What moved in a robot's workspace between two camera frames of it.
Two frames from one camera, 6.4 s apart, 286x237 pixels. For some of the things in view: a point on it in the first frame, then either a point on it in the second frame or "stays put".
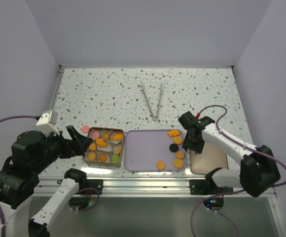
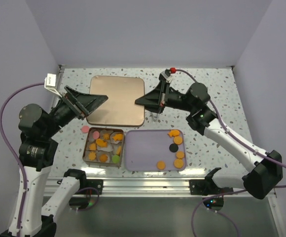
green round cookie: (115, 159) stays put
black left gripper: (83, 141) to (81, 104)
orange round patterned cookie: (119, 150) stays put
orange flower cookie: (92, 146) stays put
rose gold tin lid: (212, 158) to (120, 108)
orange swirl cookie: (106, 136) stays put
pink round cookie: (85, 129) stays put
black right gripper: (197, 148) to (157, 99)
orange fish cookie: (100, 142) stays put
